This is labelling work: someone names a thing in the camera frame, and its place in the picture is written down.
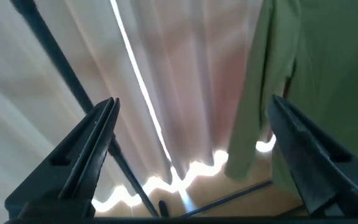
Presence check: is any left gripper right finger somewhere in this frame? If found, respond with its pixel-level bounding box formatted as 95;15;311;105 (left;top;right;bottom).
265;94;358;216

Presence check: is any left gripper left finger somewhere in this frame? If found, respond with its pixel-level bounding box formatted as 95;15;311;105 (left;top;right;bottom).
4;97;121;218

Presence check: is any green long-sleeved shirt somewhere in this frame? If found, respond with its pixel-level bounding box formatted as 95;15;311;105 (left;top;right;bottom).
224;0;358;200

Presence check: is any black clothes rack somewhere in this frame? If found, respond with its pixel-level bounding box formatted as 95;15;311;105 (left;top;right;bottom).
9;0;273;218

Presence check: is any beige curtain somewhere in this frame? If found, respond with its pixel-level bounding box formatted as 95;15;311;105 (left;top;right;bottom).
0;0;278;218

